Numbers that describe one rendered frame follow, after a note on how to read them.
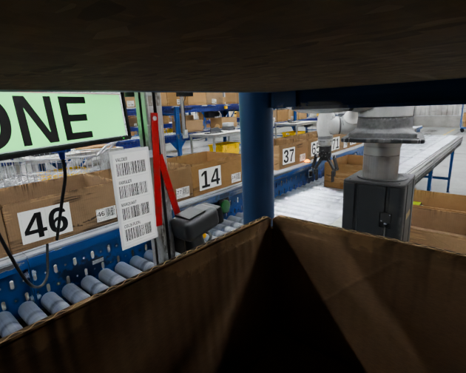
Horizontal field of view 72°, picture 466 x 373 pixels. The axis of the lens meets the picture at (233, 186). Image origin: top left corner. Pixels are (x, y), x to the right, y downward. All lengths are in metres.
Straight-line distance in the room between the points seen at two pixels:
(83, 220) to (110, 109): 0.63
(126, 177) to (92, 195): 0.66
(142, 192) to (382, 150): 0.71
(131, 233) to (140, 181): 0.11
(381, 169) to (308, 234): 0.87
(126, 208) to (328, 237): 0.50
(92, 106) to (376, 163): 0.80
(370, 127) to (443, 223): 0.72
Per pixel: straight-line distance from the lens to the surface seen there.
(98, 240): 1.28
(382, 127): 1.03
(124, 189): 0.65
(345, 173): 2.21
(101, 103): 0.76
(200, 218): 0.71
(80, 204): 1.29
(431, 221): 1.64
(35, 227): 1.25
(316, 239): 0.22
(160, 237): 0.73
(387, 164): 1.07
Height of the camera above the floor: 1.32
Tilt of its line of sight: 14 degrees down
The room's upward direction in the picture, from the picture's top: 3 degrees counter-clockwise
